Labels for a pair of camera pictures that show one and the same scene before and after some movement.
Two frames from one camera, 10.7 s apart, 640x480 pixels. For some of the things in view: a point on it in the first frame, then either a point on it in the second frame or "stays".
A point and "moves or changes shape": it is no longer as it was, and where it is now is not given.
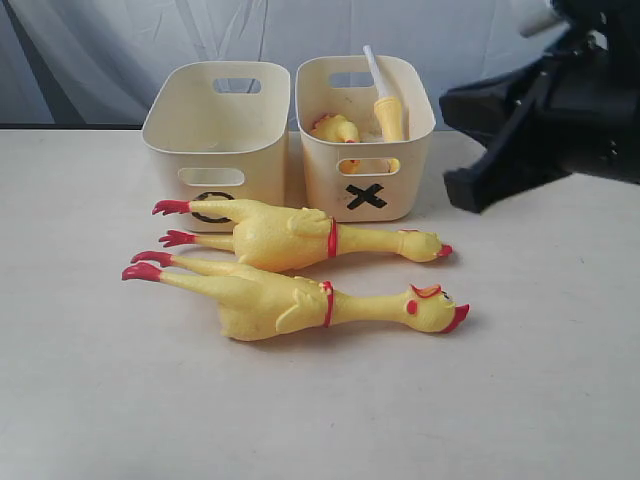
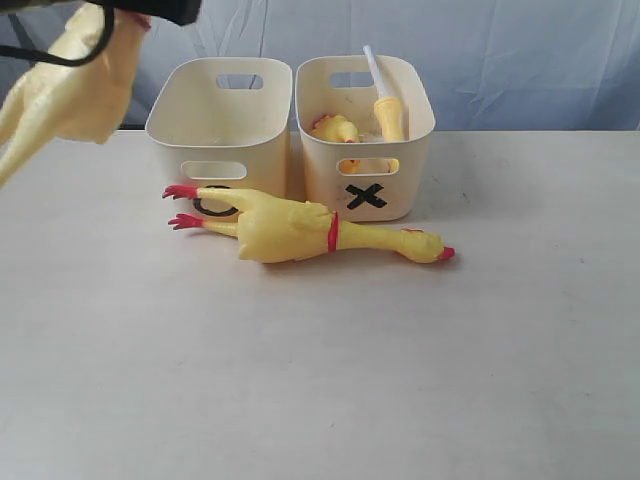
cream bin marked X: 372,182 stays
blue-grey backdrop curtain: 93,64 stays
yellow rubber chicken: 255,304 -> 84,102
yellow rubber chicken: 283,239 moves or changes shape
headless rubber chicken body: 337,128 stays
